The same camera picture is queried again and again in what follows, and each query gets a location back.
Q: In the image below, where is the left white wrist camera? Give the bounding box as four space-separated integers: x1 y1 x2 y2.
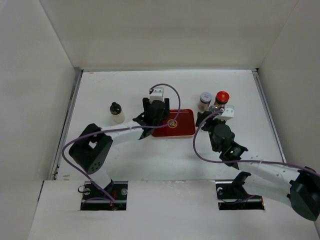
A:
149 86 164 103

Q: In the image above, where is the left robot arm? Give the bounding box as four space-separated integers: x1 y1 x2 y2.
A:
68 97 170 200

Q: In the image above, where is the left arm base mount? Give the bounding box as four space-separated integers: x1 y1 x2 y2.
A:
77 181 129 211

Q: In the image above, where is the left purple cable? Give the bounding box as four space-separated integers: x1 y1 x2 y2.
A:
61 82 182 203

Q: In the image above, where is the black cap white bottle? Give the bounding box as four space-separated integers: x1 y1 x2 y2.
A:
109 102 125 124

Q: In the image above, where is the grey lid spice jar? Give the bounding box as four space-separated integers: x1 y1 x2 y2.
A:
198 92 213 111

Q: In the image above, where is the clear cap grinder bottle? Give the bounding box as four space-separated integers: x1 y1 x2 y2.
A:
208 105 221 113

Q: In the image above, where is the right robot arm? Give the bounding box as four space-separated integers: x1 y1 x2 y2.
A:
195 109 320 221

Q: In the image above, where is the red lid dark sauce jar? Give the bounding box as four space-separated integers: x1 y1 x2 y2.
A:
214 91 230 108

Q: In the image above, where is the red lacquer tray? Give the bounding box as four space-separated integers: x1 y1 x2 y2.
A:
152 108 196 138

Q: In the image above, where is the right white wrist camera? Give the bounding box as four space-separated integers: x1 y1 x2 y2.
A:
220 105 235 121

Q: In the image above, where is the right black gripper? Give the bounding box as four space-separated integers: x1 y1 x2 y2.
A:
195 111 227 152

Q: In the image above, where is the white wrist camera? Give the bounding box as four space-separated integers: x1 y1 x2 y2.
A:
220 105 235 121
149 86 164 103

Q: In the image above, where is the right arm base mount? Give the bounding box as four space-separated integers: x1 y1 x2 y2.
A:
215 172 265 211

